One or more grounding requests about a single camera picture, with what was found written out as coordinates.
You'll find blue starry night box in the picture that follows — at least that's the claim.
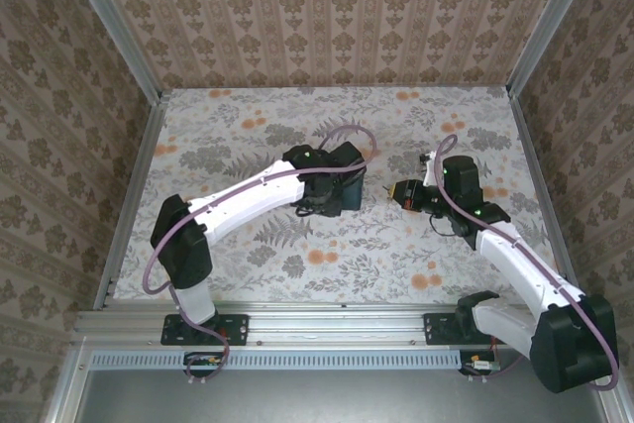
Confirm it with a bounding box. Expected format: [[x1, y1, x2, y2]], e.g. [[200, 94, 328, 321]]
[[339, 175, 365, 212]]

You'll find floral table cloth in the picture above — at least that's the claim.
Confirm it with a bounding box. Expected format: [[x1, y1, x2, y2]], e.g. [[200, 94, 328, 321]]
[[113, 86, 569, 305]]

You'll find small connector board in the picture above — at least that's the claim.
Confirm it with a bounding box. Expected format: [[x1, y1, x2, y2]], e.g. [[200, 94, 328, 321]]
[[183, 351, 224, 377], [460, 351, 501, 377]]

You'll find grey metal sheet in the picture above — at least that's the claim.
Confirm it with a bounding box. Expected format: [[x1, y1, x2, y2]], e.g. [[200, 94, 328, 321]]
[[73, 368, 608, 423]]

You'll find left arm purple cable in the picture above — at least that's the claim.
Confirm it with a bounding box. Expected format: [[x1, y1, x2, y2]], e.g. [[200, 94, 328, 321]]
[[142, 124, 381, 384]]

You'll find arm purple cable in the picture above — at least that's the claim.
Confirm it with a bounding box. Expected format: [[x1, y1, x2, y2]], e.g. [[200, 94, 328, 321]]
[[142, 124, 381, 384], [423, 134, 620, 390]]

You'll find aluminium side rail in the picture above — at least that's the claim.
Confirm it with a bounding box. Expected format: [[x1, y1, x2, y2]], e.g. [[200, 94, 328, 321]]
[[93, 93, 172, 310], [509, 93, 585, 308]]

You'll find aluminium cross rail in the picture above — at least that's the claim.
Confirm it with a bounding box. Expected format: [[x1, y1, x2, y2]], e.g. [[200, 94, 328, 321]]
[[71, 303, 608, 345]]

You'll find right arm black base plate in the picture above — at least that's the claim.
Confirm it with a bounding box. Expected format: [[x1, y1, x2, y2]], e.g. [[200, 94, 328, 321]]
[[423, 312, 516, 347]]

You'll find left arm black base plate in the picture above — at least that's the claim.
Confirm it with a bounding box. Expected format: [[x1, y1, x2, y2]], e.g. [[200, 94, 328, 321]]
[[160, 312, 249, 347]]

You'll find grey slotted cable duct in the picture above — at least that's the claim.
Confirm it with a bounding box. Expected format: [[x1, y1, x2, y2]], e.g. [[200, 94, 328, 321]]
[[90, 349, 465, 370]]

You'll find aluminium frame post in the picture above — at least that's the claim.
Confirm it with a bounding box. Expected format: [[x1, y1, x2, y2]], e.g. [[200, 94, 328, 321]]
[[507, 0, 603, 97], [56, 0, 164, 102]]

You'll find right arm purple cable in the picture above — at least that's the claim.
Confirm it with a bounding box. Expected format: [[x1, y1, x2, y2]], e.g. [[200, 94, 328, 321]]
[[423, 134, 620, 390]]

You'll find aluminium lower frame bar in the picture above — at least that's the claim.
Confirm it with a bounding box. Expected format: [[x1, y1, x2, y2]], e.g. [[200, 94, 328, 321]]
[[42, 343, 93, 423], [585, 343, 633, 423]]

